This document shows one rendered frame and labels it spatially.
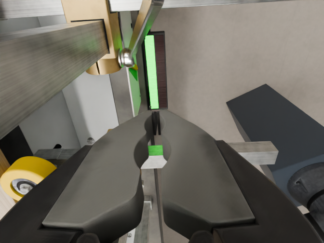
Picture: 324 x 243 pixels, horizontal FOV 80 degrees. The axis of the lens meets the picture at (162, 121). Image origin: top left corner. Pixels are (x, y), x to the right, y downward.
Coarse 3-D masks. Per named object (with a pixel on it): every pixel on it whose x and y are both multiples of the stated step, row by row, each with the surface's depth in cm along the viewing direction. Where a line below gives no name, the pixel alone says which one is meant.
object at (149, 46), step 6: (150, 36) 38; (150, 42) 39; (150, 48) 39; (150, 54) 40; (150, 60) 41; (150, 66) 41; (150, 72) 42; (150, 78) 43; (150, 84) 43; (156, 84) 43; (150, 90) 44; (156, 90) 44; (150, 96) 45; (156, 96) 45; (150, 102) 46; (156, 102) 46
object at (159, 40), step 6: (156, 36) 38; (162, 36) 38; (156, 42) 39; (162, 42) 39; (156, 48) 39; (162, 48) 39; (156, 54) 40; (162, 54) 40; (156, 60) 41; (162, 60) 41; (162, 66) 41; (162, 72) 42; (162, 78) 43; (162, 84) 43; (162, 90) 44; (162, 96) 45; (162, 102) 46
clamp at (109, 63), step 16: (64, 0) 21; (80, 0) 21; (96, 0) 21; (80, 16) 22; (96, 16) 22; (112, 16) 23; (112, 32) 23; (112, 48) 24; (96, 64) 25; (112, 64) 25
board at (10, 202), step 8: (0, 152) 31; (0, 160) 31; (0, 168) 31; (0, 176) 31; (0, 184) 31; (0, 192) 32; (0, 200) 33; (8, 200) 33; (16, 200) 34; (0, 208) 34; (8, 208) 34; (0, 216) 36
